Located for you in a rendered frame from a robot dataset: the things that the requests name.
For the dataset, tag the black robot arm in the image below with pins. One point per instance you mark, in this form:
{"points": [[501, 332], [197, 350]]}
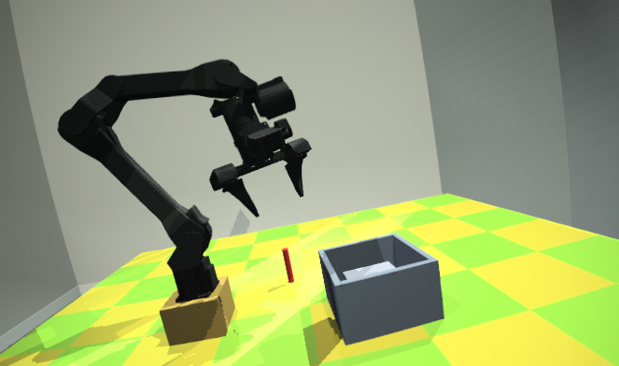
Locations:
{"points": [[87, 126]]}

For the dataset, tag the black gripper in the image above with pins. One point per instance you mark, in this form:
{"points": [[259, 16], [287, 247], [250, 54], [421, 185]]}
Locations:
{"points": [[225, 177]]}

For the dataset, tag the red peg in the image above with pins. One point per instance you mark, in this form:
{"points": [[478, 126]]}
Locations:
{"points": [[288, 265]]}

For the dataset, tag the white square plate with hole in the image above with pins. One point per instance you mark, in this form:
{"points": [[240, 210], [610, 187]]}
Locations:
{"points": [[368, 270]]}

